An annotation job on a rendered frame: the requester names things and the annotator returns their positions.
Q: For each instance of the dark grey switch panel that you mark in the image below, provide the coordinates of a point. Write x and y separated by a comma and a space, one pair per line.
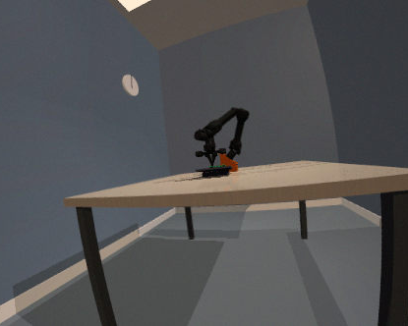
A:
215, 171

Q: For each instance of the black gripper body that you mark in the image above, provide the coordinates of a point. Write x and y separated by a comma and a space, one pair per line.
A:
208, 152

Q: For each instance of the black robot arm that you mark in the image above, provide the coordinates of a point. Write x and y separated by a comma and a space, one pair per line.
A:
213, 127

